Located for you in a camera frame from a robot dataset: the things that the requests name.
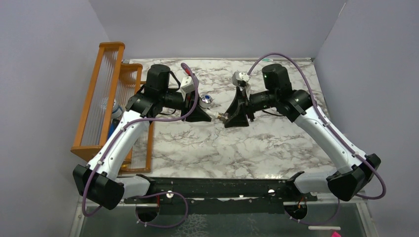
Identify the silver hex nut fitting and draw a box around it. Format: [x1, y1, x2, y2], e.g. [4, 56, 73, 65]
[217, 113, 229, 123]

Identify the white chalk stick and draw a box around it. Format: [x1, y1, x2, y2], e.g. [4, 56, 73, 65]
[308, 226, 341, 231]

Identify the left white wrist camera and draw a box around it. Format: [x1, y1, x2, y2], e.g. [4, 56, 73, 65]
[179, 76, 195, 97]

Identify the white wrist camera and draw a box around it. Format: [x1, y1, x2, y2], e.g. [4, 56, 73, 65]
[231, 72, 250, 87]
[179, 76, 195, 97]

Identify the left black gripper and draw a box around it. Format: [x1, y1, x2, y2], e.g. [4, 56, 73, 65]
[161, 89, 213, 122]

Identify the white plastic water faucet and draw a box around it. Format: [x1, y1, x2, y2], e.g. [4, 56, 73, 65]
[199, 94, 221, 120]

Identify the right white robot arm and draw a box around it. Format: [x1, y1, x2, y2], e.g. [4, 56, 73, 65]
[223, 64, 381, 201]

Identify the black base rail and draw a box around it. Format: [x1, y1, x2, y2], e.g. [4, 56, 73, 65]
[124, 177, 317, 215]

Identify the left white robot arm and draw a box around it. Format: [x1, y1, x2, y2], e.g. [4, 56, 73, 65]
[73, 63, 200, 210]

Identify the orange wooden dish rack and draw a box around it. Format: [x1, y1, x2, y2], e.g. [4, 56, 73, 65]
[71, 41, 145, 161]

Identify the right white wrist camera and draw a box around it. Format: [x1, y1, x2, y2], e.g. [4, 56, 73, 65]
[231, 72, 250, 87]

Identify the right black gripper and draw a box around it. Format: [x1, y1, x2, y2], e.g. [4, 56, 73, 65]
[223, 86, 278, 127]

